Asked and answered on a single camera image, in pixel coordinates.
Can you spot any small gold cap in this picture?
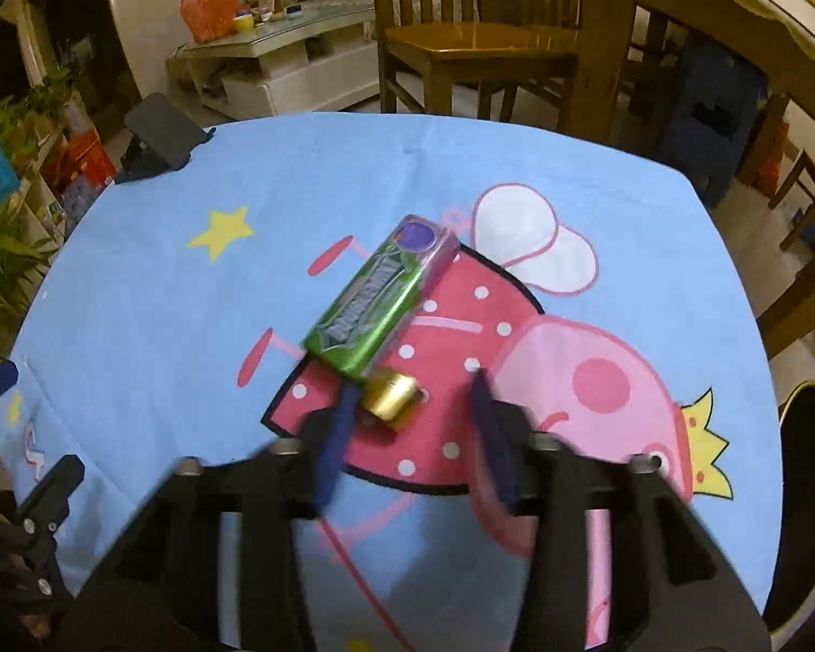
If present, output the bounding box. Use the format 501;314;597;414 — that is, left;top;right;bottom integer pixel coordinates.
360;367;422;431

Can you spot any green Doublemint gum box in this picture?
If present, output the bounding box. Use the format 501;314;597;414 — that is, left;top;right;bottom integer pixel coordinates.
303;215;461;381

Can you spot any black round trash bin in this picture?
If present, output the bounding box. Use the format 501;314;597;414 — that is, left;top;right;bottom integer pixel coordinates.
764;381;815;650

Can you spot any green potted plant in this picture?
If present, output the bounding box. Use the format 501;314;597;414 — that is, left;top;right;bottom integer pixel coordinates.
0;68;74;358

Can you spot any red box on shelf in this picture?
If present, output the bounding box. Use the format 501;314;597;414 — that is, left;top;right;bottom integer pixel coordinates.
41;128;117;222

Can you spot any black phone stand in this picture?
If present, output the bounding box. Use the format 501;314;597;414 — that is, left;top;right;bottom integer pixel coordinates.
114;93;216;184

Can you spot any blue cartoon pig tablecloth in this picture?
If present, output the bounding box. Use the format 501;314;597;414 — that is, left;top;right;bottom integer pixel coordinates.
0;110;786;652

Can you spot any small wooden stool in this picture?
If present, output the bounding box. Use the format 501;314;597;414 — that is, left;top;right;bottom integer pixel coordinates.
768;150;815;252

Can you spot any orange plastic bag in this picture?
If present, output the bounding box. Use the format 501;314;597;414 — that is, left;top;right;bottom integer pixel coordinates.
179;0;242;44

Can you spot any white tv cabinet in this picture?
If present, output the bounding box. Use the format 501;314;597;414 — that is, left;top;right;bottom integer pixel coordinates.
166;0;379;121

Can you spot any blue plastic stool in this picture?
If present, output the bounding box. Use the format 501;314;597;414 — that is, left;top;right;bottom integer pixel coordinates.
652;31;767;208

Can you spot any near wooden chair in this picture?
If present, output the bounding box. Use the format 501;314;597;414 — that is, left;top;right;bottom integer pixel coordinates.
374;0;584;122

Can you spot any wooden dining table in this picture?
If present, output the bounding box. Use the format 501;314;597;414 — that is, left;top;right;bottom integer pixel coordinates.
559;0;815;145

